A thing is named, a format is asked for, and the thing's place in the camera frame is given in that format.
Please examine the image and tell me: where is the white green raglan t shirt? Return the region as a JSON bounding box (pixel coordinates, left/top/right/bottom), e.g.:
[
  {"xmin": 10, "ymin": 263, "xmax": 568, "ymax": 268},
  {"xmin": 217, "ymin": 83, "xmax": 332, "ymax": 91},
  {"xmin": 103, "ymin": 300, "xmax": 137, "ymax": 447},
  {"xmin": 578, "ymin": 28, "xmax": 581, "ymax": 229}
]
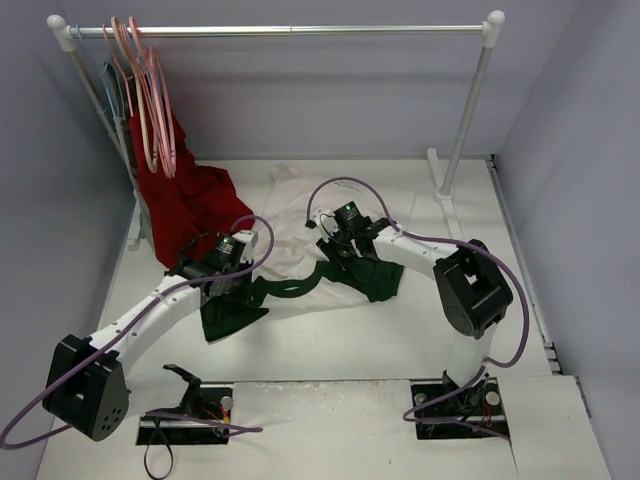
[{"xmin": 201, "ymin": 163, "xmax": 404, "ymax": 343}]

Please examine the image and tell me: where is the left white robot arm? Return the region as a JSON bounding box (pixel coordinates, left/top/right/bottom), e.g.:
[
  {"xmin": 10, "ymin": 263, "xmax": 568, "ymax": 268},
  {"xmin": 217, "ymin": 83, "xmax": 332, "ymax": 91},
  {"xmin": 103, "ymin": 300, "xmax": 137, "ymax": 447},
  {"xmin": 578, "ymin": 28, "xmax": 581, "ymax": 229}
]
[{"xmin": 42, "ymin": 230, "xmax": 258, "ymax": 441}]

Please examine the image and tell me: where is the red t shirt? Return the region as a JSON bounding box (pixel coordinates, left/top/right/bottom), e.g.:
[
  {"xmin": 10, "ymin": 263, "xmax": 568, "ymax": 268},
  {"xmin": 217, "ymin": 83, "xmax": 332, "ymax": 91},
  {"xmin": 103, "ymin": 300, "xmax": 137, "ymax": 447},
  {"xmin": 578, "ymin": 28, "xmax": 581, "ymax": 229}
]
[{"xmin": 129, "ymin": 114, "xmax": 252, "ymax": 268}]

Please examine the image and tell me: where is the beige wooden hanger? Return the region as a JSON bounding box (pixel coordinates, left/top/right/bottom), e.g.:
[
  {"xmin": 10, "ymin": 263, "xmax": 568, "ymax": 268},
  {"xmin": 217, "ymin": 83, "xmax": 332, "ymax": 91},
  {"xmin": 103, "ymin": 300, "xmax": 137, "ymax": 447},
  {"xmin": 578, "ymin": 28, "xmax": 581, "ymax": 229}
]
[{"xmin": 110, "ymin": 16, "xmax": 159, "ymax": 173}]

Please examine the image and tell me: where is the blue plastic hanger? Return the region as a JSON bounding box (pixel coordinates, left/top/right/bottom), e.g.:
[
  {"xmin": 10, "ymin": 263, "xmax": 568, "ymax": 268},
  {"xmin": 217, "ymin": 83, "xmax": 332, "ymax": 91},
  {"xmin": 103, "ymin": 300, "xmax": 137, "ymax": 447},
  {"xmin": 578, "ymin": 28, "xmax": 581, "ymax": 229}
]
[{"xmin": 75, "ymin": 24, "xmax": 126, "ymax": 119}]

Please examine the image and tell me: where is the white metal clothes rack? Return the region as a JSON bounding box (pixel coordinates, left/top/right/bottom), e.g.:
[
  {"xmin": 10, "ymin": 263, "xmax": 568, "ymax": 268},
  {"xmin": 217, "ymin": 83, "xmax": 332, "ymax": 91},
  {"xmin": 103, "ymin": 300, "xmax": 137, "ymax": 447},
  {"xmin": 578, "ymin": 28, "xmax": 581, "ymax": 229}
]
[{"xmin": 46, "ymin": 10, "xmax": 506, "ymax": 238}]

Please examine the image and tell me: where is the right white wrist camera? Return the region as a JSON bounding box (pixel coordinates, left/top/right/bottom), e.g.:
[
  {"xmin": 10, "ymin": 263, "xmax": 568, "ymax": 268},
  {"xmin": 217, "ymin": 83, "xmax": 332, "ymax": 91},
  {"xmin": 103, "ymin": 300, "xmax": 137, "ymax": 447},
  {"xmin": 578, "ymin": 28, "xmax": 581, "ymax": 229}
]
[{"xmin": 305, "ymin": 208, "xmax": 338, "ymax": 237}]

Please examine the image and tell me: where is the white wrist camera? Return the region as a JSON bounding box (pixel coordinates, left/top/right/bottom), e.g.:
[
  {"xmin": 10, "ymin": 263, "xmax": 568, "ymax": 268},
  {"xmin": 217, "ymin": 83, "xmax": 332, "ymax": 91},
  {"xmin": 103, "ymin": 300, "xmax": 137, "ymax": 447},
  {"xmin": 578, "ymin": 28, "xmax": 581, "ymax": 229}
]
[
  {"xmin": 232, "ymin": 230, "xmax": 259, "ymax": 264},
  {"xmin": 305, "ymin": 208, "xmax": 338, "ymax": 237}
]

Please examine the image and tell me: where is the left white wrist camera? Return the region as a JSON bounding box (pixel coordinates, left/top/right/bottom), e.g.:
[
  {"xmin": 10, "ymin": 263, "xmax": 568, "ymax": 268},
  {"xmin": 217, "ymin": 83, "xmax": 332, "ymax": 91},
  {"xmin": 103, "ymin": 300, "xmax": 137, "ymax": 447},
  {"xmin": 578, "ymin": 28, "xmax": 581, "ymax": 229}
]
[{"xmin": 232, "ymin": 230, "xmax": 259, "ymax": 264}]

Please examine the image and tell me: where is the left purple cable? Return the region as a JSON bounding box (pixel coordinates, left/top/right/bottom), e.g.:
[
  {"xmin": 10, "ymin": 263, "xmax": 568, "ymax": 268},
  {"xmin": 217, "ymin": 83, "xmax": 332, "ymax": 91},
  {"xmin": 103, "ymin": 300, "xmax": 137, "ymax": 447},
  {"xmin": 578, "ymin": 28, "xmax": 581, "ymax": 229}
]
[{"xmin": 0, "ymin": 214, "xmax": 276, "ymax": 449}]

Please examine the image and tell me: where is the purple cable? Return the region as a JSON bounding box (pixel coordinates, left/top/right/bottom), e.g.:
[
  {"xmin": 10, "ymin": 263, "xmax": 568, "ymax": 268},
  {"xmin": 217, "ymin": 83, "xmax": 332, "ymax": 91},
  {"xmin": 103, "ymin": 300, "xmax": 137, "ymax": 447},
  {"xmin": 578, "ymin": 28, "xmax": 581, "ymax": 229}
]
[
  {"xmin": 305, "ymin": 177, "xmax": 530, "ymax": 441},
  {"xmin": 0, "ymin": 214, "xmax": 276, "ymax": 449}
]

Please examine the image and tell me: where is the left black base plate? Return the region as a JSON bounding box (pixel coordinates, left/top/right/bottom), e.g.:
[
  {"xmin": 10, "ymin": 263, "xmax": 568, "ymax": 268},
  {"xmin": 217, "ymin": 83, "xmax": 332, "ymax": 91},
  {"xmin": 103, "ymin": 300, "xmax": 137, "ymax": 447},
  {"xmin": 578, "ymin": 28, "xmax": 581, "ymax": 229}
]
[{"xmin": 135, "ymin": 384, "xmax": 235, "ymax": 447}]

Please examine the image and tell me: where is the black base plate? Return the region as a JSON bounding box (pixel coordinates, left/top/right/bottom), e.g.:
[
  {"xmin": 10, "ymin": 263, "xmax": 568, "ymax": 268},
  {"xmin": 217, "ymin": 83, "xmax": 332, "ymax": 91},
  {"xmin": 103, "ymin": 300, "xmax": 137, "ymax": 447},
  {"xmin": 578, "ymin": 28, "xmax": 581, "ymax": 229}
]
[
  {"xmin": 407, "ymin": 374, "xmax": 510, "ymax": 441},
  {"xmin": 135, "ymin": 384, "xmax": 235, "ymax": 447}
]

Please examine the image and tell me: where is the black loop cable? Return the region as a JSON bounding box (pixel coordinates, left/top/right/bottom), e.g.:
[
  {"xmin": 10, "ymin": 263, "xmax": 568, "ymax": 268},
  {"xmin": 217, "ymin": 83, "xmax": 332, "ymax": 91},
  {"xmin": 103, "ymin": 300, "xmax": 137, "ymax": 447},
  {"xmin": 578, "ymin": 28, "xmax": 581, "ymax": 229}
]
[{"xmin": 144, "ymin": 414, "xmax": 176, "ymax": 479}]

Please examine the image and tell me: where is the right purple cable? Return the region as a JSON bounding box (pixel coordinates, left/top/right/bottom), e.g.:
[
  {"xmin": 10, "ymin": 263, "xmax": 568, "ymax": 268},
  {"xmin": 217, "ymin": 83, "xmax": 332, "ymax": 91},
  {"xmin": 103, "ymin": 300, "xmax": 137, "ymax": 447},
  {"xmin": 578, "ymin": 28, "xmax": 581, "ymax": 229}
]
[{"xmin": 305, "ymin": 177, "xmax": 530, "ymax": 441}]

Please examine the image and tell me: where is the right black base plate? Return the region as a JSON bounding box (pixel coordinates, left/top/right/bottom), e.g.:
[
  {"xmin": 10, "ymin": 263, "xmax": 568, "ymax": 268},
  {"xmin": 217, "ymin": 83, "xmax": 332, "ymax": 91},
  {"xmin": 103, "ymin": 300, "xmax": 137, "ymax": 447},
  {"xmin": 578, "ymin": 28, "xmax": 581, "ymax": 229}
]
[{"xmin": 407, "ymin": 374, "xmax": 510, "ymax": 441}]

